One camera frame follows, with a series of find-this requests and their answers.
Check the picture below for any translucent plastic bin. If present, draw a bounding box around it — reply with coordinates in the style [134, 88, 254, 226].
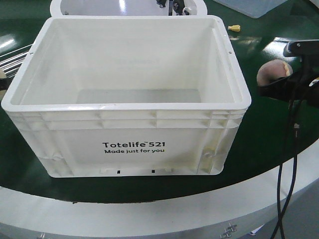
[215, 0, 286, 19]

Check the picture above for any white plastic Totelife crate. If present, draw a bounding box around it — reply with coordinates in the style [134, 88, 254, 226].
[1, 15, 251, 177]

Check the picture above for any metal rod rack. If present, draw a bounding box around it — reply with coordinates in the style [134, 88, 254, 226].
[0, 44, 32, 77]

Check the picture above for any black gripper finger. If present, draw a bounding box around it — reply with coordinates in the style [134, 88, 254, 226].
[0, 78, 10, 90]

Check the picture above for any black mechanism in hub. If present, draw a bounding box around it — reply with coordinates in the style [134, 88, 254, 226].
[156, 0, 197, 16]

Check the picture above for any black cable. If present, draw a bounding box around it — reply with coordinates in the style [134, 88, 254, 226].
[276, 54, 315, 239]
[271, 84, 319, 239]

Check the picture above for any pink peach-shaped toy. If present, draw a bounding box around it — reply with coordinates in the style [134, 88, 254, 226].
[256, 59, 293, 87]

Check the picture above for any small yellow toy piece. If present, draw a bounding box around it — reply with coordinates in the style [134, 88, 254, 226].
[228, 24, 241, 32]

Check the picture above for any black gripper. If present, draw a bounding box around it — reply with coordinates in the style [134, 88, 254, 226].
[258, 39, 319, 107]

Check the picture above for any white conveyor table frame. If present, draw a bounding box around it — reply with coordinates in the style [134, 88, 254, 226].
[0, 141, 319, 239]

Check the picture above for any cream round bun toy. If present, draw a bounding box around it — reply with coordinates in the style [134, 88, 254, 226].
[0, 69, 7, 91]

